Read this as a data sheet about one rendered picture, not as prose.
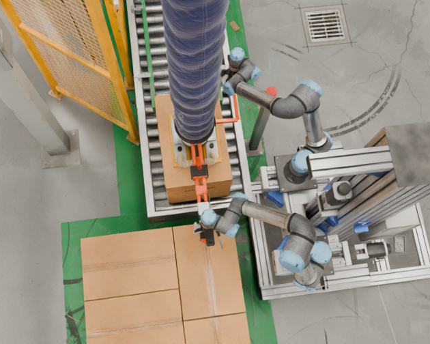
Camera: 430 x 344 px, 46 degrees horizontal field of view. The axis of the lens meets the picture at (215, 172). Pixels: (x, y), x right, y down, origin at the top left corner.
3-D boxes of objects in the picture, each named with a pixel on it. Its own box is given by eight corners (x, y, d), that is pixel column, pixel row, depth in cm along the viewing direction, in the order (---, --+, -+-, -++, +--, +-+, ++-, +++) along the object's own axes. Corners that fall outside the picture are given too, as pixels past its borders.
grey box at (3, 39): (3, 37, 263) (-20, 2, 234) (13, 35, 263) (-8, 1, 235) (4, 71, 257) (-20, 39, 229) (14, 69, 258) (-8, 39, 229)
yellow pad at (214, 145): (198, 112, 312) (198, 108, 307) (214, 110, 312) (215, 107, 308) (205, 164, 302) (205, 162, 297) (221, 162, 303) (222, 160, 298)
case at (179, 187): (158, 120, 352) (153, 95, 314) (215, 113, 355) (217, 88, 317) (168, 203, 335) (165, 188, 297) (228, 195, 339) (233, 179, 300)
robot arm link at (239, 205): (319, 214, 222) (231, 188, 251) (310, 237, 219) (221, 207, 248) (327, 225, 230) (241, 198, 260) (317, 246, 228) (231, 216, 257)
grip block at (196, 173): (190, 167, 291) (190, 164, 285) (207, 165, 292) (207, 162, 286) (191, 181, 289) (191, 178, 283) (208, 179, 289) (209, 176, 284)
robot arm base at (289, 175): (306, 158, 297) (310, 152, 287) (311, 182, 292) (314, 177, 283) (281, 160, 295) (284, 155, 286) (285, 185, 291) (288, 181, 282)
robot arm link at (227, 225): (244, 218, 246) (223, 207, 247) (233, 238, 243) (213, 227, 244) (242, 220, 253) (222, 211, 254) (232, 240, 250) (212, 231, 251)
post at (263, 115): (248, 143, 408) (264, 89, 312) (256, 142, 409) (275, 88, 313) (249, 151, 406) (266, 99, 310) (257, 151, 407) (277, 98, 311)
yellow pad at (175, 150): (168, 115, 310) (167, 111, 305) (183, 113, 311) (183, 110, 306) (173, 167, 301) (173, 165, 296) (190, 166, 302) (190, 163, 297)
